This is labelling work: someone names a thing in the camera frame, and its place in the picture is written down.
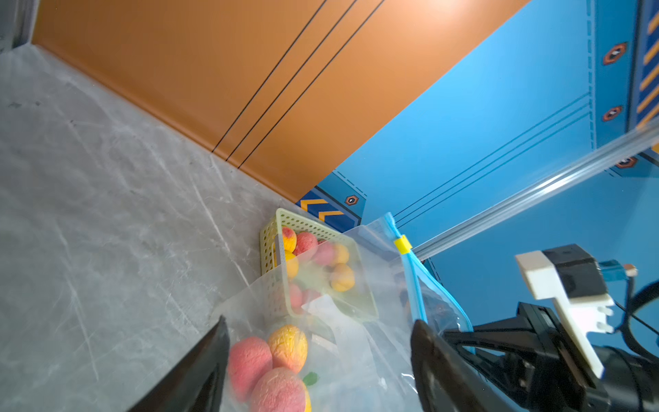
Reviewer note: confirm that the green perforated plastic basket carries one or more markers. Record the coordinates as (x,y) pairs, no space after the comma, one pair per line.
(303,259)

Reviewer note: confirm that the pink peach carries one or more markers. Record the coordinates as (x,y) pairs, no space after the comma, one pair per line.
(280,390)
(248,361)

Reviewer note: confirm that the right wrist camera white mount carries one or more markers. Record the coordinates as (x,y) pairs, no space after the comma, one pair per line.
(577,285)

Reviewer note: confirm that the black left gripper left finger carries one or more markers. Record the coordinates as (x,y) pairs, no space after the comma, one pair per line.
(196,382)

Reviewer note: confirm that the aluminium corner post right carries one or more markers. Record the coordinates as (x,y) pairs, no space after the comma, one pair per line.
(631,144)

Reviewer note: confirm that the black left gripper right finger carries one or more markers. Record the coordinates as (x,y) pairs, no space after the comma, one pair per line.
(443,380)

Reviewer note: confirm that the clear zip-top bag blue zipper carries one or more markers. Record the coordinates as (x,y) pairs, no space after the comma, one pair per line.
(352,365)

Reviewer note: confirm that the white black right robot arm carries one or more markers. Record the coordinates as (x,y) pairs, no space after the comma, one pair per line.
(630,378)

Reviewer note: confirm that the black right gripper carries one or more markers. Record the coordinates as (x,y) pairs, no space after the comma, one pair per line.
(532,360)

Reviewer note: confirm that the yellow peach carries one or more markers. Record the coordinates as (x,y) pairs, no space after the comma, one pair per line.
(289,348)

